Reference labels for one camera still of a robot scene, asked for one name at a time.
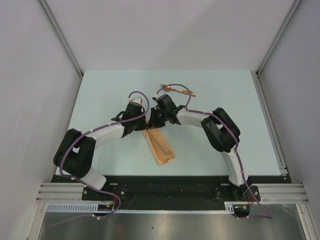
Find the aluminium frame post right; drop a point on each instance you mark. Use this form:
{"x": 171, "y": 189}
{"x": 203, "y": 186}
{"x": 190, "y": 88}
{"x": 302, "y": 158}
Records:
{"x": 294, "y": 8}

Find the copper spoon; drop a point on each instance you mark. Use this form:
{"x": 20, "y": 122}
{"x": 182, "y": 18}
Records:
{"x": 167, "y": 88}

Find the aluminium cross rail front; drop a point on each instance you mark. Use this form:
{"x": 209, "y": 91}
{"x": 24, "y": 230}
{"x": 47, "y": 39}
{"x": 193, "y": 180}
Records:
{"x": 270, "y": 193}

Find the aluminium frame rail right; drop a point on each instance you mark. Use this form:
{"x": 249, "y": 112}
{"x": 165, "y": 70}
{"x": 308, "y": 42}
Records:
{"x": 280, "y": 157}

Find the peach satin napkin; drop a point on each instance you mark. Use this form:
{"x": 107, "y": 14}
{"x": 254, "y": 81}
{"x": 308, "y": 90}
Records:
{"x": 160, "y": 148}

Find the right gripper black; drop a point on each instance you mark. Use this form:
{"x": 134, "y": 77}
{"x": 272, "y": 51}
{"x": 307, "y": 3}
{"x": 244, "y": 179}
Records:
{"x": 153, "y": 122}

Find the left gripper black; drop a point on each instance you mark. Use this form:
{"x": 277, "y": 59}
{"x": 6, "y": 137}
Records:
{"x": 144, "y": 125}

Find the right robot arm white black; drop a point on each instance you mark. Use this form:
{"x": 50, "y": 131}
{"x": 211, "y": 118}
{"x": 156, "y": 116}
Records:
{"x": 221, "y": 131}

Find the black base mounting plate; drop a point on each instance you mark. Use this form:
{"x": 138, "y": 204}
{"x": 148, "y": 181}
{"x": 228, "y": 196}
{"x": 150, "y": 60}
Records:
{"x": 175, "y": 193}

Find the aluminium frame post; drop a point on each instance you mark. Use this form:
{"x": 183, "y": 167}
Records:
{"x": 51, "y": 19}
{"x": 294, "y": 8}

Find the aluminium frame post left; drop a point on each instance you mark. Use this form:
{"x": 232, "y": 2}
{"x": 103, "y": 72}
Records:
{"x": 51, "y": 19}

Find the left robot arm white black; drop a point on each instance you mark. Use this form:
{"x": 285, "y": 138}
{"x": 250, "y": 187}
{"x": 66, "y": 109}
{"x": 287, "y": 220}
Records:
{"x": 76, "y": 151}

